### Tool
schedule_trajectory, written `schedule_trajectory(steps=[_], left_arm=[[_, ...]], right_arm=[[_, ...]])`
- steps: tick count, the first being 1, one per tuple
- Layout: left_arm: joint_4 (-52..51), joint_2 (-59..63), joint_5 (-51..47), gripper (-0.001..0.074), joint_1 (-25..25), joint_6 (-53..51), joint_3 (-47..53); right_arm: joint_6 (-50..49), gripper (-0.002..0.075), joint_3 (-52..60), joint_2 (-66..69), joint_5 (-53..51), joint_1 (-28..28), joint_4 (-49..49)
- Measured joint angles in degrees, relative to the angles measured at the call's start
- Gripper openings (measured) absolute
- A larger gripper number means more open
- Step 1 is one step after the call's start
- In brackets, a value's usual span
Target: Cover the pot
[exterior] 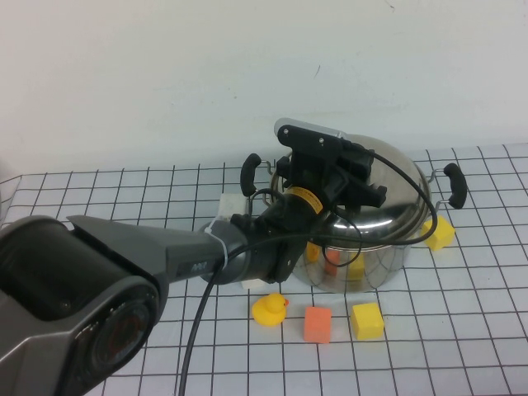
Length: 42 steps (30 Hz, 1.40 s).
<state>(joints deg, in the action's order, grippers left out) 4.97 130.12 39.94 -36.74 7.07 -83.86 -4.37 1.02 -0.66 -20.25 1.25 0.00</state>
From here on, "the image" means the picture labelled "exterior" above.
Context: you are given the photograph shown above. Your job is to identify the black cable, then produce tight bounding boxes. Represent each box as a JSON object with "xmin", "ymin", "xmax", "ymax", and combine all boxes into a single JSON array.
[{"xmin": 179, "ymin": 148, "xmax": 439, "ymax": 396}]

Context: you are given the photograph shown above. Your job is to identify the yellow cube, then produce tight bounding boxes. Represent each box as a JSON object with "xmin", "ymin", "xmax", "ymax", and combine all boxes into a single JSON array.
[
  {"xmin": 351, "ymin": 302, "xmax": 385, "ymax": 342},
  {"xmin": 420, "ymin": 214, "xmax": 456, "ymax": 252}
]

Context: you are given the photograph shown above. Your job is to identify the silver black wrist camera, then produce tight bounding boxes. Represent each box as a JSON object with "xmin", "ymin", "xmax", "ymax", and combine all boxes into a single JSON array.
[{"xmin": 274, "ymin": 117, "xmax": 352, "ymax": 157}]

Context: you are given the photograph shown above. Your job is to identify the white power adapter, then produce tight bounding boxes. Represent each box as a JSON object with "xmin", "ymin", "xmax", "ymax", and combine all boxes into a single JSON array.
[{"xmin": 218, "ymin": 192, "xmax": 249, "ymax": 224}]

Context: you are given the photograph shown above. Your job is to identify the steel lid with black knob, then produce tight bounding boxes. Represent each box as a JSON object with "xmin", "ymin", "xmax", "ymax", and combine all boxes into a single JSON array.
[{"xmin": 270, "ymin": 134, "xmax": 433, "ymax": 252}]

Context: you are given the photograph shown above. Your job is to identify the stainless steel pot black handles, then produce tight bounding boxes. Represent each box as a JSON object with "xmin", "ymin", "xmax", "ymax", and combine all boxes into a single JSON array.
[{"xmin": 240, "ymin": 152, "xmax": 467, "ymax": 295}]

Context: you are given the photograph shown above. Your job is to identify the orange block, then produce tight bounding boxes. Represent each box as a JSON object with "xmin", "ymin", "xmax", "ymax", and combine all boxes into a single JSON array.
[{"xmin": 303, "ymin": 305, "xmax": 333, "ymax": 344}]

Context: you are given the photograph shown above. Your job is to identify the white black-grid tablecloth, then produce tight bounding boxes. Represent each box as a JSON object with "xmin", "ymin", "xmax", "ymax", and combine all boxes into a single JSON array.
[{"xmin": 0, "ymin": 142, "xmax": 528, "ymax": 396}]

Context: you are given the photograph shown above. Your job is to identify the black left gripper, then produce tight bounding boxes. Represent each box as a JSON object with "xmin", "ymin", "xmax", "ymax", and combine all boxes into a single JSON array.
[{"xmin": 276, "ymin": 148, "xmax": 389, "ymax": 210}]

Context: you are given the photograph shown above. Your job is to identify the yellow rubber duck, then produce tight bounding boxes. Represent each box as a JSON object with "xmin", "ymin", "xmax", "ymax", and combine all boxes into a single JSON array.
[{"xmin": 251, "ymin": 292, "xmax": 290, "ymax": 328}]

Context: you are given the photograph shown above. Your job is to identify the white zip tie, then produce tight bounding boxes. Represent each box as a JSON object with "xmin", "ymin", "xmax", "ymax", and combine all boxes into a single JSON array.
[{"xmin": 204, "ymin": 221, "xmax": 230, "ymax": 266}]

